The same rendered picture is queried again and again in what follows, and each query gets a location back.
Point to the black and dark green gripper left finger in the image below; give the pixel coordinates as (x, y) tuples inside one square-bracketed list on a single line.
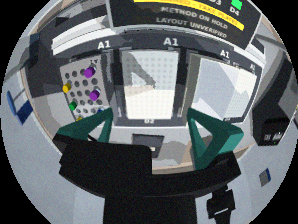
[(81, 128)]

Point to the white benchtop lab instrument with lid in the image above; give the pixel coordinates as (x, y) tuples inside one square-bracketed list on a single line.
[(272, 115)]

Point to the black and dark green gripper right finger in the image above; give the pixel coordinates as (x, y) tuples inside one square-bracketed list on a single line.
[(225, 137)]

